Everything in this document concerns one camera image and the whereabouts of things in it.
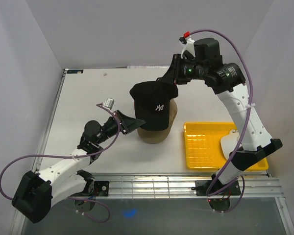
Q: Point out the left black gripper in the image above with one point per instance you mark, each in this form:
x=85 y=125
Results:
x=128 y=124

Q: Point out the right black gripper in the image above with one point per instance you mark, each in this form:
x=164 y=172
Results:
x=172 y=75

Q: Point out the beige baseball cap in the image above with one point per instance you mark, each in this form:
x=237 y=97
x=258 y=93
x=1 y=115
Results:
x=155 y=137

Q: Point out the black NY baseball cap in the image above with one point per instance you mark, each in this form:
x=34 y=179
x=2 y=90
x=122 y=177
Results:
x=152 y=103

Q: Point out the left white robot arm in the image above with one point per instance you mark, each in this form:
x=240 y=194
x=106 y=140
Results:
x=38 y=192

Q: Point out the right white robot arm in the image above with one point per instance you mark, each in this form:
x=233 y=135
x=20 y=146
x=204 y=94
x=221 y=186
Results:
x=255 y=142

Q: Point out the left blue corner label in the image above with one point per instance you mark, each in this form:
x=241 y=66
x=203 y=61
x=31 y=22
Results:
x=74 y=71

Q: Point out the yellow plastic tray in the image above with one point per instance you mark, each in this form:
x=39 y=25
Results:
x=202 y=144

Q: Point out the white baseball cap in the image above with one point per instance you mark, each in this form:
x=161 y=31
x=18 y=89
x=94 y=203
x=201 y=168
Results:
x=228 y=143

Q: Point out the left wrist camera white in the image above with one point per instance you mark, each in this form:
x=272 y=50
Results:
x=107 y=104

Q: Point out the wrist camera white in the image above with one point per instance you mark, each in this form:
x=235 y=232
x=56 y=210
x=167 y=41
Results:
x=107 y=104
x=188 y=45

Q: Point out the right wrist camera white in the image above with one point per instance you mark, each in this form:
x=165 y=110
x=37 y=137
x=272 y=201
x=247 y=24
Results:
x=188 y=45

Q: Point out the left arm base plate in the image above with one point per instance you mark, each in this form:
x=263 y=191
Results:
x=94 y=189

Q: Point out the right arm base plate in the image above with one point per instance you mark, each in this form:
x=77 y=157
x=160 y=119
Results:
x=201 y=187

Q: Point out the aluminium frame rail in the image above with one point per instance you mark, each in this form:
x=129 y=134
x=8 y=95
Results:
x=164 y=186

